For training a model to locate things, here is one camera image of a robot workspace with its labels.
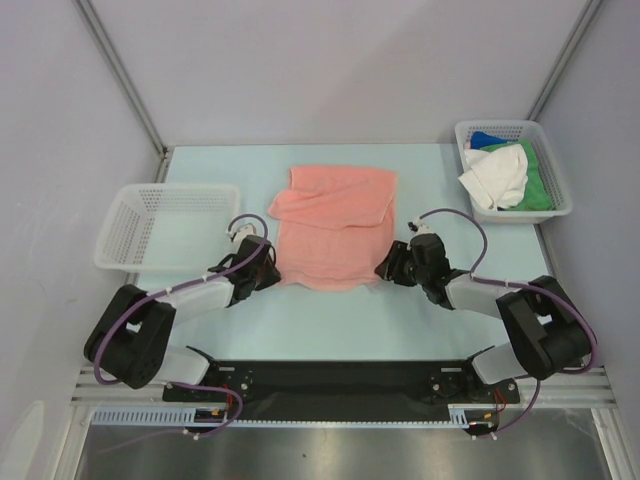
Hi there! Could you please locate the pink terry towel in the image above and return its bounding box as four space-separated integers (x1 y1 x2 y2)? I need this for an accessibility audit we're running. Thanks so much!
268 165 398 292

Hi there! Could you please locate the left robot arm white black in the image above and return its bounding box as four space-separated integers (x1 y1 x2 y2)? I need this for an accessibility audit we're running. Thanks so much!
83 235 281 400

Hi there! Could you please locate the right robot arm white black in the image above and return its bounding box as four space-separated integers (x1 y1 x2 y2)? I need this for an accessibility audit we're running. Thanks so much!
375 232 596 402

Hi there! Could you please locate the white basket with towels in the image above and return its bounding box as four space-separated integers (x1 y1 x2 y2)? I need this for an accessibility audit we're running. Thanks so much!
454 119 573 224

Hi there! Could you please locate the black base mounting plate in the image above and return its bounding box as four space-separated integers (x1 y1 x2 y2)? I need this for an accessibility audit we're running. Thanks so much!
162 360 520 422

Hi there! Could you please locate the empty white plastic basket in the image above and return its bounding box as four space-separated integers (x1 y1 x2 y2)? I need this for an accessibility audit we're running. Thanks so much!
93 183 241 274

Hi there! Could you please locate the white towel in basket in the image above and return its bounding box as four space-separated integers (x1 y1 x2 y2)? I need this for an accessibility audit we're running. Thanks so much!
458 144 528 211

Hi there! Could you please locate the green towel in basket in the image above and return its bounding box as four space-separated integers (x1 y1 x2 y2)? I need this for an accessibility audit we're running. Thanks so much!
481 140 553 211

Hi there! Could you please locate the blue towel in basket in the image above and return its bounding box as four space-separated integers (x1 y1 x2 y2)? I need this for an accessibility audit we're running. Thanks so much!
469 131 505 150

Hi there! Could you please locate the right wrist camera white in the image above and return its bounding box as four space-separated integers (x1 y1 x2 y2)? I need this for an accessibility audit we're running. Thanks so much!
408 220 434 236

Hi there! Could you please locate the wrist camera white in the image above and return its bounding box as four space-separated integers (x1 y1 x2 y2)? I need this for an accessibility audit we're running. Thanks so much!
229 223 257 244
408 220 434 236

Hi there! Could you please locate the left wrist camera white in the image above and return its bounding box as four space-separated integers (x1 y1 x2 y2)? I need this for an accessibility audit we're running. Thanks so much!
229 223 257 244

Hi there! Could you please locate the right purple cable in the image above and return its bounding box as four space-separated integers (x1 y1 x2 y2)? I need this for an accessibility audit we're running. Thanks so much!
417 208 599 441

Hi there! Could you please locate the white slotted cable duct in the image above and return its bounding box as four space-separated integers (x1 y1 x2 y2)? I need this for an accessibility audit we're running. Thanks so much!
92 406 493 429

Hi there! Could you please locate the left aluminium corner post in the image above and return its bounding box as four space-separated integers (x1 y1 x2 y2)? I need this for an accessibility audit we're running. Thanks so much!
72 0 167 158

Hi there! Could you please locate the aluminium corner post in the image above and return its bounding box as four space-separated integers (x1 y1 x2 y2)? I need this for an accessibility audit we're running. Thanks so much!
526 0 606 121
72 0 167 158

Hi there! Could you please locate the right aluminium corner post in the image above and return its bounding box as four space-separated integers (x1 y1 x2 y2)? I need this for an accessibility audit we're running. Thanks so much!
526 0 606 121

